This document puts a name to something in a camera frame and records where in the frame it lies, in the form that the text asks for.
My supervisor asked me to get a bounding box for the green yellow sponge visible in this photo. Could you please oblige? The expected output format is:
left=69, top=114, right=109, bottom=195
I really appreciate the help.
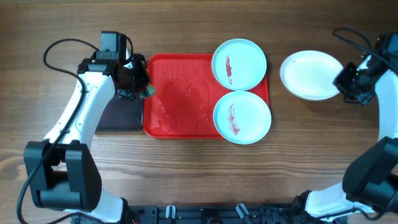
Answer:
left=139, top=83, right=155, bottom=98

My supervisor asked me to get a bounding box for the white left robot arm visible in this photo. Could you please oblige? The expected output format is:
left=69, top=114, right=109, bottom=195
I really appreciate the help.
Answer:
left=17, top=70, right=136, bottom=223

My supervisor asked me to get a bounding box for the light blue plate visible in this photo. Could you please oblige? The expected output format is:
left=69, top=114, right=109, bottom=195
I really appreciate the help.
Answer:
left=211, top=39, right=267, bottom=91
left=213, top=91, right=272, bottom=144

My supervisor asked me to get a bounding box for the white plate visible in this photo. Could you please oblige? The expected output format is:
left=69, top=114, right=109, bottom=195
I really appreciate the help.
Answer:
left=280, top=50, right=343, bottom=101

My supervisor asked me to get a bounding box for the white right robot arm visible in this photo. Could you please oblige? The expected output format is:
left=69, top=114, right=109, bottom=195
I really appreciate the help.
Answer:
left=288, top=55, right=397, bottom=223

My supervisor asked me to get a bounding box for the light blue far plate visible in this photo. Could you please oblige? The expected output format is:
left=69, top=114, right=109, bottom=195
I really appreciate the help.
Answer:
left=211, top=39, right=267, bottom=91

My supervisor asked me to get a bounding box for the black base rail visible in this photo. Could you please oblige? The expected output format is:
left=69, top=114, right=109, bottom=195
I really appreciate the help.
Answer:
left=124, top=202, right=343, bottom=224

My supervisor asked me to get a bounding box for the light blue near plate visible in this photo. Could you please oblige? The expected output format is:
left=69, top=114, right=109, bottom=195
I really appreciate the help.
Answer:
left=213, top=91, right=272, bottom=144

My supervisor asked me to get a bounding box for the red tray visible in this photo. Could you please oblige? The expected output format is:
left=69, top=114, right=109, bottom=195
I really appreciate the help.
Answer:
left=142, top=53, right=270, bottom=139

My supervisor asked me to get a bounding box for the black tray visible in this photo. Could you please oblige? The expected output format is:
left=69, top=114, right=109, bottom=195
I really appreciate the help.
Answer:
left=95, top=53, right=147, bottom=132

